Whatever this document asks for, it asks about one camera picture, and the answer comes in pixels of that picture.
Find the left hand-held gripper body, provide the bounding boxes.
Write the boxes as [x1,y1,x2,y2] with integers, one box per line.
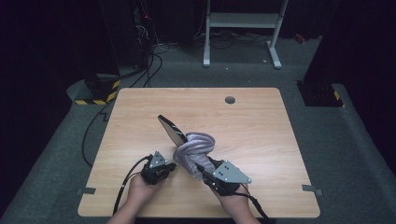
[140,150,177,187]

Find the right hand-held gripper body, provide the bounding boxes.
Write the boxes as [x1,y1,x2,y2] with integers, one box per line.
[203,160,253,197]

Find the purple white fluffy cloth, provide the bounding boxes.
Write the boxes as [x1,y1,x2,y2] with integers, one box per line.
[172,132,217,181]

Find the person's right hand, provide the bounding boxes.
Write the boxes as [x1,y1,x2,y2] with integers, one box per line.
[215,184,250,219]

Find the person's left hand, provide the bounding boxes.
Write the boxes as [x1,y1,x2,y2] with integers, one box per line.
[127,175,163,207]

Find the grey tape piece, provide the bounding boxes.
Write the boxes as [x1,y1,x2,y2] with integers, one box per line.
[301,184,324,197]
[76,187,97,196]

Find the black yellow striped stand base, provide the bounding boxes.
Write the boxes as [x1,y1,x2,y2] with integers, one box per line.
[296,81,346,108]
[74,73,121,106]

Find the white metal stand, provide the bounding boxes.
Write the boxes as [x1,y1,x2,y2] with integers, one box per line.
[203,0,290,70]

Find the small red object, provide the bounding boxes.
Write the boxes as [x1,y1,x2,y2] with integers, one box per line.
[293,33,308,45]

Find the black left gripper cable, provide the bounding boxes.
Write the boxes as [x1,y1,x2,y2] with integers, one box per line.
[112,155,152,216]

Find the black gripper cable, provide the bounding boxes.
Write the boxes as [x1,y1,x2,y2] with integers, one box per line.
[112,155,152,216]
[233,183,276,224]

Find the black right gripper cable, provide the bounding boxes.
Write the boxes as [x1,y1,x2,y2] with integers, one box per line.
[233,183,276,224]

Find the long black floor cable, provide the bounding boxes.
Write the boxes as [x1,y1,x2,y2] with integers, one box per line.
[81,101,117,168]

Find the black floor cable bundle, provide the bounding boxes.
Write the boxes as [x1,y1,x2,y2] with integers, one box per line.
[120,43,164,89]

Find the tangled cables under stand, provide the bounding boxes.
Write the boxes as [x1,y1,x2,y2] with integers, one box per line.
[193,29,273,50]

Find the dark equipment rack with wires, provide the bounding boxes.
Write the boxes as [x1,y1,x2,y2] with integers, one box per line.
[132,0,157,68]

